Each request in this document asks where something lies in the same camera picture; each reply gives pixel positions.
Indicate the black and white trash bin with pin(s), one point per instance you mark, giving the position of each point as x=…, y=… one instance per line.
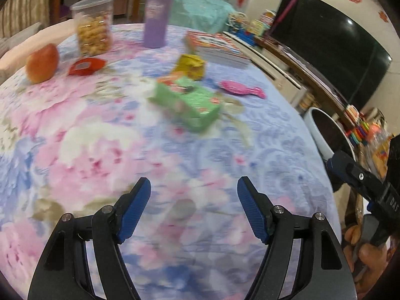
x=328, y=136

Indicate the rainbow ring stacking toy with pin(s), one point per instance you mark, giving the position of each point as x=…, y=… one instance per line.
x=358, y=135

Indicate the white TV cabinet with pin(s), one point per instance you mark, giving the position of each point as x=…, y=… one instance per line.
x=289, y=76

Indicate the green cardboard box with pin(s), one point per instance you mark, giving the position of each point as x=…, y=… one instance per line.
x=192, y=104

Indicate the teal cloth covered furniture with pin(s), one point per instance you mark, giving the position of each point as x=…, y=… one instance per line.
x=209, y=16

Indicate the beige patterned curtain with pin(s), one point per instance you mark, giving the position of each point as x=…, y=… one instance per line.
x=17, y=15

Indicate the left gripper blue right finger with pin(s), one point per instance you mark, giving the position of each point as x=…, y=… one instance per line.
x=322, y=270

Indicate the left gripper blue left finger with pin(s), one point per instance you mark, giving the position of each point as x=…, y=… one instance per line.
x=63, y=271

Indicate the toy ferris wheel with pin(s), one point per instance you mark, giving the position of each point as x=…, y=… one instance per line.
x=237, y=21

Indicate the yellow cartoon box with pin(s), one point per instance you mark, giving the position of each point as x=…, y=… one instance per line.
x=380, y=157

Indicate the black flat screen television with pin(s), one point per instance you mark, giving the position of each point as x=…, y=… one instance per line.
x=338, y=50

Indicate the yellow crumpled snack wrapper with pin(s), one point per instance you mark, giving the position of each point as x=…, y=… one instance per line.
x=192, y=66

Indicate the person's right hand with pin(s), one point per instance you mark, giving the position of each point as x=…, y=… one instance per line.
x=375, y=259

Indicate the clear jar of snacks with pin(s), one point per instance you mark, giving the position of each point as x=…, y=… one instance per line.
x=93, y=20

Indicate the purple tumbler bottle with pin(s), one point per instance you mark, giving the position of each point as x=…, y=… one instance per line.
x=156, y=18

